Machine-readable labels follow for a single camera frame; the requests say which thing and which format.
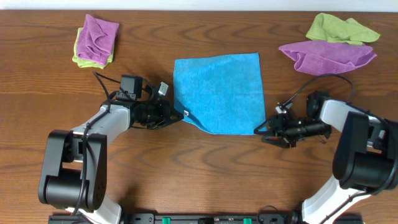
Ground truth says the folded purple cloth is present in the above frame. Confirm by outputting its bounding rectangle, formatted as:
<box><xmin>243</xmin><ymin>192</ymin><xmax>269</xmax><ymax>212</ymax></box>
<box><xmin>76</xmin><ymin>14</ymin><xmax>119</xmax><ymax>65</ymax></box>

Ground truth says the crumpled green cloth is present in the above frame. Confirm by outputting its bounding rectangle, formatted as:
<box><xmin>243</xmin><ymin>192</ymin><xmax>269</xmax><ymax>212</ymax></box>
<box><xmin>306</xmin><ymin>13</ymin><xmax>381</xmax><ymax>45</ymax></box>

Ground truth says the folded green cloth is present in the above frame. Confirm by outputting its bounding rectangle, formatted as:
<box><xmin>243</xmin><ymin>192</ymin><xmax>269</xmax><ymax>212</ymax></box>
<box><xmin>72</xmin><ymin>27</ymin><xmax>114</xmax><ymax>69</ymax></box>

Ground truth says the crumpled purple cloth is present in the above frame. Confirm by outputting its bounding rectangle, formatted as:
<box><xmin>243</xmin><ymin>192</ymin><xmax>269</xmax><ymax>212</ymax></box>
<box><xmin>279</xmin><ymin>40</ymin><xmax>376</xmax><ymax>76</ymax></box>

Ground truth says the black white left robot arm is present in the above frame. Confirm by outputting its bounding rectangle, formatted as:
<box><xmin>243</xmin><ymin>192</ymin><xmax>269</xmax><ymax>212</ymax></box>
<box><xmin>38</xmin><ymin>75</ymin><xmax>183</xmax><ymax>223</ymax></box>

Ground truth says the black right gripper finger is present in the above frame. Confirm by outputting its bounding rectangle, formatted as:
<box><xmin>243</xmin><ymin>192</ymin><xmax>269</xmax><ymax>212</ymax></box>
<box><xmin>261</xmin><ymin>136</ymin><xmax>294</xmax><ymax>149</ymax></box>
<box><xmin>254</xmin><ymin>116</ymin><xmax>274</xmax><ymax>136</ymax></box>

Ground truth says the blue microfibre cloth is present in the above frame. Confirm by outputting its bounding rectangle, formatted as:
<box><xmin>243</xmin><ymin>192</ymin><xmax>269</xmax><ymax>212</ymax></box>
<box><xmin>174</xmin><ymin>53</ymin><xmax>266</xmax><ymax>135</ymax></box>

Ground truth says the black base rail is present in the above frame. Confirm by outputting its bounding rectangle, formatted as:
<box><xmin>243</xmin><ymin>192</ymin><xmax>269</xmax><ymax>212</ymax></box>
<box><xmin>47</xmin><ymin>210</ymin><xmax>365</xmax><ymax>224</ymax></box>

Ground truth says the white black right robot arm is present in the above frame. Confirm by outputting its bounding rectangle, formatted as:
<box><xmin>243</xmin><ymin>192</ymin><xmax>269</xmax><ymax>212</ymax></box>
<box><xmin>254</xmin><ymin>91</ymin><xmax>397</xmax><ymax>223</ymax></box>

